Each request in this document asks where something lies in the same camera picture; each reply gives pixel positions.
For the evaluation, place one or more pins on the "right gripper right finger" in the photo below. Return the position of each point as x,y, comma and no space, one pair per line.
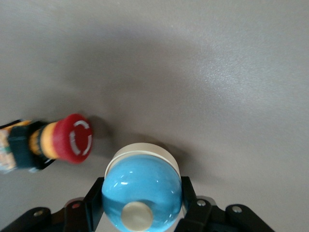
217,220

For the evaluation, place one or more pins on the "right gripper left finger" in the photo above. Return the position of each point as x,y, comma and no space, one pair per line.
48,222

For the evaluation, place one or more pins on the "red emergency stop yellow body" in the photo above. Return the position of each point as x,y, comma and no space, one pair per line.
72,137

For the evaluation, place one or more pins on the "blue call bell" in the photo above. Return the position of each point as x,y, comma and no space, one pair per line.
144,178

